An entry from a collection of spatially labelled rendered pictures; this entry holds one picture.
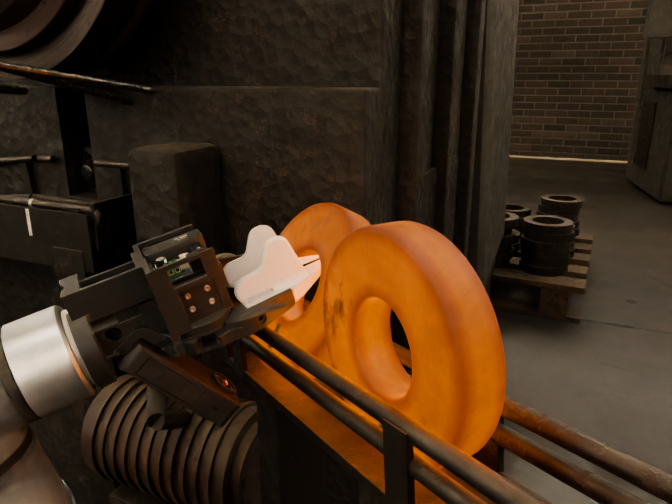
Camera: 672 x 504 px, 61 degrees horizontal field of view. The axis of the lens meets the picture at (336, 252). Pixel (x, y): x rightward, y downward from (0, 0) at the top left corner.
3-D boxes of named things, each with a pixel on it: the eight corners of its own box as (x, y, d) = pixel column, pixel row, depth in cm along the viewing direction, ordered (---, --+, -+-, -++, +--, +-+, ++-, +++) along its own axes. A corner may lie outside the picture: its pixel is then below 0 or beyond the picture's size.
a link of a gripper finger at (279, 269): (331, 220, 47) (226, 262, 44) (345, 282, 49) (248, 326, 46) (315, 211, 49) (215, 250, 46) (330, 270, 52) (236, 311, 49)
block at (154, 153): (190, 296, 88) (177, 139, 81) (234, 304, 85) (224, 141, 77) (142, 322, 78) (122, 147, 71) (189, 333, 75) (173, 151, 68)
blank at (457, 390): (354, 210, 43) (314, 215, 41) (509, 236, 29) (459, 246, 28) (364, 401, 46) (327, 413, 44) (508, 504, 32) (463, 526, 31)
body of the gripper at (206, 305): (223, 245, 42) (57, 310, 38) (254, 339, 46) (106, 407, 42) (198, 219, 49) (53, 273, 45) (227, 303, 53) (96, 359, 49)
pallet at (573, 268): (297, 276, 260) (295, 181, 247) (366, 233, 330) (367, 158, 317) (579, 324, 210) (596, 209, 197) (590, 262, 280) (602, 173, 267)
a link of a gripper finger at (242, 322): (298, 295, 46) (195, 340, 43) (302, 310, 47) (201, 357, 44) (277, 275, 50) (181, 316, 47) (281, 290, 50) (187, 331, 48)
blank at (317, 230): (318, 205, 58) (291, 192, 57) (410, 229, 45) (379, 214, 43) (260, 344, 58) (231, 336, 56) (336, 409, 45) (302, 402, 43)
